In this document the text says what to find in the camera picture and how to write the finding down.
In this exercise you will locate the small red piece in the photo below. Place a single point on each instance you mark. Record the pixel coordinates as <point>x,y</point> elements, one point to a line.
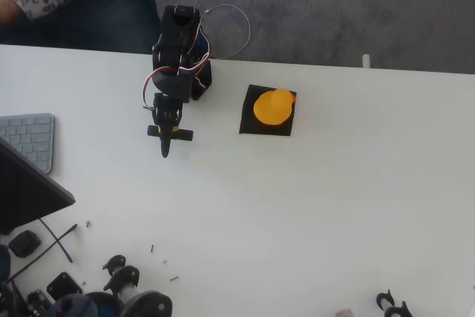
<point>173,278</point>

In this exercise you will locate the dark grey metal mounting plate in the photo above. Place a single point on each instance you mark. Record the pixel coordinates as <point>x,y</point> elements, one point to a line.
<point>63,285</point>

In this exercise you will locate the person's bare forearm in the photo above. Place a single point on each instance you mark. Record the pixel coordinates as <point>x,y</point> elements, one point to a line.
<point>7,7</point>

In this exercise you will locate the thin black stylus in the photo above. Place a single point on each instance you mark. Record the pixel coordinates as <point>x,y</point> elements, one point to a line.
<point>68,231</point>

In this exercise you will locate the grey keyboard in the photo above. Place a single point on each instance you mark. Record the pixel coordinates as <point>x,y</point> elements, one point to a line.
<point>29,139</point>

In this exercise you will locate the small circuit board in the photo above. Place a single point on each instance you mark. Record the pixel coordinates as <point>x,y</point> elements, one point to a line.
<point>37,300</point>

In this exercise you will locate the black square pad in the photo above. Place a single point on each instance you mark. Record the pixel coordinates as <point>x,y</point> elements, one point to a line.
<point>248,127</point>

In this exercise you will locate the yellow rubber duck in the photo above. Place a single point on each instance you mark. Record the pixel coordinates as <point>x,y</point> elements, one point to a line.
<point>272,109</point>

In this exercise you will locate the person in floral shirt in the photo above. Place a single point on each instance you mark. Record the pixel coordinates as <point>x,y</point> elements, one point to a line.
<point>92,23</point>

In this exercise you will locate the black pouch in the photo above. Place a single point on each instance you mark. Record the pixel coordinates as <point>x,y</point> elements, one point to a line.
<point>24,243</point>

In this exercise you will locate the small white post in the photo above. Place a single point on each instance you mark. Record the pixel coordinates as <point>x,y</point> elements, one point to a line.
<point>366,61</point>

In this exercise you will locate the black rod with thick tip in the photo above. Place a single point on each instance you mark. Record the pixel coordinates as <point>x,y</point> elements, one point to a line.
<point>68,255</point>

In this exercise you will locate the black stick camera yellow tape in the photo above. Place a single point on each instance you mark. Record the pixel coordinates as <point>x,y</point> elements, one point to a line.
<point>185,134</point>

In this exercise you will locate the dark laptop screen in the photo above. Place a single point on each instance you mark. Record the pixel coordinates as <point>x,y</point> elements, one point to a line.
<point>26,191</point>

